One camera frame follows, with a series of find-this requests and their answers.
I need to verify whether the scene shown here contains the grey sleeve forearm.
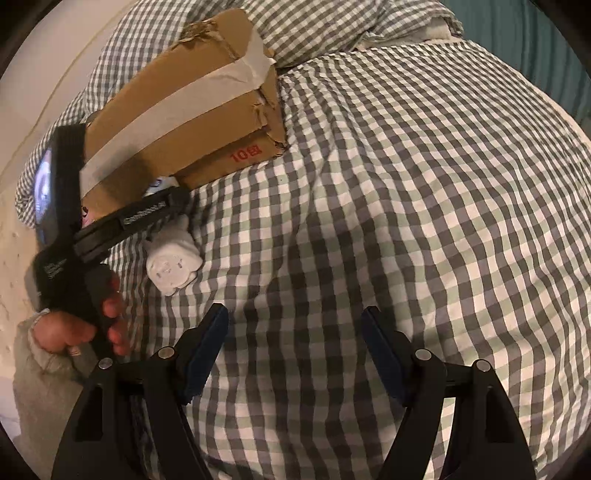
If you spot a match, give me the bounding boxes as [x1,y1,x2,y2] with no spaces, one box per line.
[14,311,96,450]

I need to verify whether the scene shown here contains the left hand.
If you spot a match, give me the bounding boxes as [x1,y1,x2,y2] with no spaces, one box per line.
[32,274,130,356]

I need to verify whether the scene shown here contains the phone on left gripper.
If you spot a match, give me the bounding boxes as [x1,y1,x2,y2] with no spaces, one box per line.
[33,147,57,247]

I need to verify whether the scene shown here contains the blue white small carton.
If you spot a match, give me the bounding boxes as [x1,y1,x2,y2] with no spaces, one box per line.
[143,176,179,197]

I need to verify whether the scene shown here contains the brown cardboard box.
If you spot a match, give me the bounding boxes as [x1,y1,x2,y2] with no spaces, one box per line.
[80,9,287,218]

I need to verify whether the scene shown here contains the grey checked duvet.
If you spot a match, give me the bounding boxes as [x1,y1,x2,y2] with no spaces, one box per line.
[13,0,591,480]

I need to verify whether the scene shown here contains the teal curtain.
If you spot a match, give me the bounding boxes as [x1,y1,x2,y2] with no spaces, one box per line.
[444,0,590,124]

